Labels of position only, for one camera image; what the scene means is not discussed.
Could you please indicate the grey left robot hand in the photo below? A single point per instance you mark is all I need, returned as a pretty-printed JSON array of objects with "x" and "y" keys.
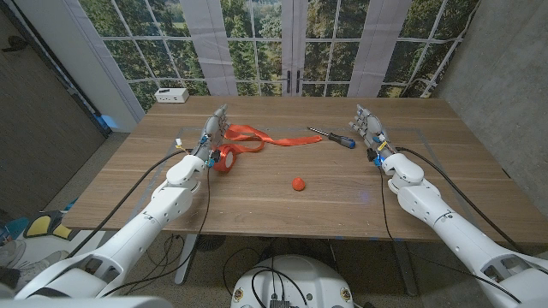
[{"x": 214, "y": 128}]

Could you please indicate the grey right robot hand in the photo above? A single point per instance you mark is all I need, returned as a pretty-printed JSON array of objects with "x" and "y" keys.
[{"x": 371, "y": 126}]

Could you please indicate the orange ribbon roll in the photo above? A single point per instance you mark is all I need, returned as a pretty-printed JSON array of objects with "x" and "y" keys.
[{"x": 219, "y": 161}]

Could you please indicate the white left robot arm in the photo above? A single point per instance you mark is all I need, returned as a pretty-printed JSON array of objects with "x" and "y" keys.
[{"x": 141, "y": 222}]

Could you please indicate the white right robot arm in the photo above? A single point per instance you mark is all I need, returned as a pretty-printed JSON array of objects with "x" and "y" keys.
[{"x": 454, "y": 231}]

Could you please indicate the small red ball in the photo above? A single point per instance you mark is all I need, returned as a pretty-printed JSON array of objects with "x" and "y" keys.
[{"x": 299, "y": 184}]

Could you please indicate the printed window backdrop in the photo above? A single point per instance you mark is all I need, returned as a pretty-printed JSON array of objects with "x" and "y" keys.
[{"x": 257, "y": 43}]

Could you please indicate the black round base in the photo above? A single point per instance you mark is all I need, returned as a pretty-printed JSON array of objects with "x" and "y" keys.
[{"x": 210, "y": 242}]

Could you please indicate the white table leg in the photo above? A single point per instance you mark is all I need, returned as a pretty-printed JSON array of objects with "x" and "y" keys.
[{"x": 186, "y": 256}]

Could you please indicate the grey table leg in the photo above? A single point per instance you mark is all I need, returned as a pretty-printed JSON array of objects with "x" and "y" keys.
[{"x": 404, "y": 265}]

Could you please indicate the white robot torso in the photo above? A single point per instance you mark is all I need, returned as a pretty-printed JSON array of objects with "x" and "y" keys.
[{"x": 299, "y": 278}]

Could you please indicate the yellow black foot pedal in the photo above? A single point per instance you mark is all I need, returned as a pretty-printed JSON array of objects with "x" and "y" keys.
[
  {"x": 63, "y": 231},
  {"x": 37, "y": 225}
]

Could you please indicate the white robot body edge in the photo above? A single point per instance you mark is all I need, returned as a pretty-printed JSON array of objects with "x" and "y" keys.
[{"x": 85, "y": 303}]

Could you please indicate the teal floor object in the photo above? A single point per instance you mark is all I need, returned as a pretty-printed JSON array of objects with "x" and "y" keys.
[{"x": 17, "y": 226}]

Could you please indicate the grey white sneaker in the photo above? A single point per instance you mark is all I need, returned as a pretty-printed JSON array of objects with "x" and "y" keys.
[
  {"x": 40, "y": 265},
  {"x": 10, "y": 252}
]

